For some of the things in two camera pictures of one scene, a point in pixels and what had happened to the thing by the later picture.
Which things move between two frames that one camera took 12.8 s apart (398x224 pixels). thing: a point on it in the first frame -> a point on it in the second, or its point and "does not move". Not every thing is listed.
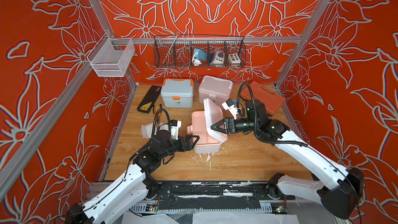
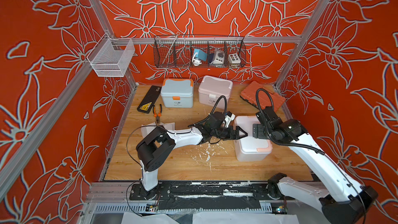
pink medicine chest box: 219,91 does not move
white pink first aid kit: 210,140 -> 249,149
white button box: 234,58 does not move
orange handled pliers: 159,115 does not move
